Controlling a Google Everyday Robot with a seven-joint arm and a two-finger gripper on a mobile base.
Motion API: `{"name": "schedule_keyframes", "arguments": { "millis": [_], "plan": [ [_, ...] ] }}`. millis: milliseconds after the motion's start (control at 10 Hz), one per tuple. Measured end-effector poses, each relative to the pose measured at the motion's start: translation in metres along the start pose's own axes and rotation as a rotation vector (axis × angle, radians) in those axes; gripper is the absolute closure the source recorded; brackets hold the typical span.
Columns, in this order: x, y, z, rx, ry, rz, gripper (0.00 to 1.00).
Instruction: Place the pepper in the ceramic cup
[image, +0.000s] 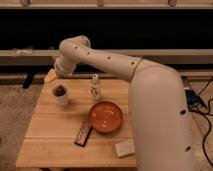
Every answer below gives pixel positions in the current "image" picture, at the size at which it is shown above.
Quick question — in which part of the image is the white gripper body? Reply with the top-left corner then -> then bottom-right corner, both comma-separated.
54,57 -> 76,77

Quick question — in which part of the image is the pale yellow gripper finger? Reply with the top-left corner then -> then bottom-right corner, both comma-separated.
44,69 -> 57,83

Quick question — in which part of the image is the dark red pepper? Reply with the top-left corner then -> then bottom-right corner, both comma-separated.
54,85 -> 66,97

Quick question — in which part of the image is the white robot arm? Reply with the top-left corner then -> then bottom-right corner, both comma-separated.
54,35 -> 196,171

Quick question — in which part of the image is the white ceramic cup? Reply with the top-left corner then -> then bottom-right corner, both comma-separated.
52,85 -> 69,106

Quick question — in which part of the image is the small clear bottle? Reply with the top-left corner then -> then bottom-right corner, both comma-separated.
91,74 -> 101,100

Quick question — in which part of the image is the wooden table board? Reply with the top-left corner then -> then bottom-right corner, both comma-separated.
16,79 -> 136,168

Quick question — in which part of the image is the dark chocolate bar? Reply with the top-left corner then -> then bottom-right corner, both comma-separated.
74,120 -> 92,147

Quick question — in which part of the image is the orange bowl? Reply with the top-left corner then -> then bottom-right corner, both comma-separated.
88,101 -> 123,133

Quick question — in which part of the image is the white sponge block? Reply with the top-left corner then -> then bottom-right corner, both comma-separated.
115,139 -> 135,158

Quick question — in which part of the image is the blue power adapter box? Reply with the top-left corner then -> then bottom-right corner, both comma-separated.
185,90 -> 199,106

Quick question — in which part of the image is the wooden horizontal rail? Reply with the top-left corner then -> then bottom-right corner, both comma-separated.
0,49 -> 213,65

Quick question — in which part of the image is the black cable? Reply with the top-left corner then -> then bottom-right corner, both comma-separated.
188,76 -> 213,168

